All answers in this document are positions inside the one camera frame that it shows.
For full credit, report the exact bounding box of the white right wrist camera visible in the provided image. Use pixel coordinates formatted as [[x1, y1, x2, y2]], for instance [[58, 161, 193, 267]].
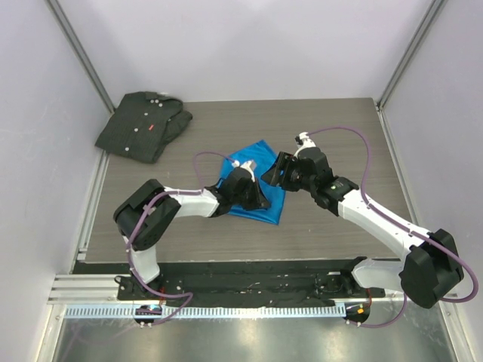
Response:
[[294, 132, 316, 158]]

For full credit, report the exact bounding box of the dark striped button shirt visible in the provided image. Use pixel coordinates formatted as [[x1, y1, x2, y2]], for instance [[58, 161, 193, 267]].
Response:
[[95, 91, 192, 164]]

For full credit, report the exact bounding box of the blue satin napkin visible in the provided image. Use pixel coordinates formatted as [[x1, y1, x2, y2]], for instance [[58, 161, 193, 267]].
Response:
[[228, 140, 285, 225]]

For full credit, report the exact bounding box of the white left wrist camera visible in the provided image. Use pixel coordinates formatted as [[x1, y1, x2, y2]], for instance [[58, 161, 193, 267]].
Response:
[[231, 160, 257, 180]]

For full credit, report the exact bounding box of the aluminium frame rail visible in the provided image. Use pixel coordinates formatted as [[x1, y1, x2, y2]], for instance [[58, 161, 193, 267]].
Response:
[[48, 275, 119, 304]]

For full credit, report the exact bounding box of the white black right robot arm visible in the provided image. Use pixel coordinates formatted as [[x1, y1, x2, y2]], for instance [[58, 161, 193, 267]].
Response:
[[261, 147, 464, 308]]

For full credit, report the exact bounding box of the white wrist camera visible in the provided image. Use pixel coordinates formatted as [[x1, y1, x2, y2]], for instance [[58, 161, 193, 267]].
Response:
[[231, 160, 257, 180], [294, 132, 316, 158]]

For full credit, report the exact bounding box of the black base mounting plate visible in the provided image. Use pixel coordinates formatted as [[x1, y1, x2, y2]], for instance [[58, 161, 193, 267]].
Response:
[[115, 260, 386, 308]]

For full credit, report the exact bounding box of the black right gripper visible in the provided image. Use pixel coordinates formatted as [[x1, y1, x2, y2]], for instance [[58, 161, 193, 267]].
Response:
[[261, 152, 316, 194]]

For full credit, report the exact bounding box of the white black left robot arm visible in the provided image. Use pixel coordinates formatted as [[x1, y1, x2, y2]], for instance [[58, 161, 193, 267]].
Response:
[[113, 166, 271, 301]]

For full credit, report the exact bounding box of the slotted white cable duct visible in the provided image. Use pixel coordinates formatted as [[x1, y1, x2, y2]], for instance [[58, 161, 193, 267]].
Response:
[[64, 303, 346, 319]]

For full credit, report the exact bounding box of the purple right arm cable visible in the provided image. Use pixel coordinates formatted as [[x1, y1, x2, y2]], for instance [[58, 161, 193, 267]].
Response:
[[307, 125, 478, 327]]

